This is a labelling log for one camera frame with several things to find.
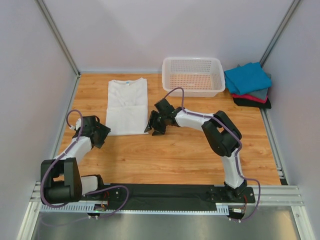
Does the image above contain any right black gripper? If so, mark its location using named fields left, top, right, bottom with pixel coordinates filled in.
left=144, top=110, right=168, bottom=137

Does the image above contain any white t shirt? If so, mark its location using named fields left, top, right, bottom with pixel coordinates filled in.
left=105, top=78, right=149, bottom=136

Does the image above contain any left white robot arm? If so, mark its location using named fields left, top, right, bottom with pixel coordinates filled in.
left=40, top=115, right=111, bottom=208

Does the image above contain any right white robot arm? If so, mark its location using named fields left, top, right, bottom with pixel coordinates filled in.
left=144, top=98, right=247, bottom=202

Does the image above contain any white plastic perforated basket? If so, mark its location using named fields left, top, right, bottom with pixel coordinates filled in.
left=162, top=57, right=226, bottom=98

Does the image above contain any black folded t shirt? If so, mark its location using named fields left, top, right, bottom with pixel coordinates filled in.
left=233, top=98, right=272, bottom=109

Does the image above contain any red folded t shirt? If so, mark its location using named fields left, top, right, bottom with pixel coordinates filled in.
left=231, top=93, right=268, bottom=104

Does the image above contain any blue folded t shirt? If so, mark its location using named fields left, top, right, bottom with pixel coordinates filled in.
left=224, top=62, right=272, bottom=95

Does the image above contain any grey folded t shirt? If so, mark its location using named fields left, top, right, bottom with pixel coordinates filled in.
left=247, top=73, right=272, bottom=100

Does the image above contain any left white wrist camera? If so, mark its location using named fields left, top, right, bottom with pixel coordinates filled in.
left=69, top=118, right=82, bottom=131

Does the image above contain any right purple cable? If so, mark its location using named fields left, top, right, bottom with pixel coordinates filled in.
left=163, top=87, right=261, bottom=223

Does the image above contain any left aluminium frame post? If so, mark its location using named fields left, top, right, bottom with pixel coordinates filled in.
left=35, top=0, right=81, bottom=76

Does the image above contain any aluminium frame post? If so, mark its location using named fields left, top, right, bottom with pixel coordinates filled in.
left=35, top=0, right=81, bottom=76
left=259, top=0, right=303, bottom=68

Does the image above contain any right aluminium frame post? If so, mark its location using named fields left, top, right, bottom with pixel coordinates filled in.
left=259, top=0, right=303, bottom=68

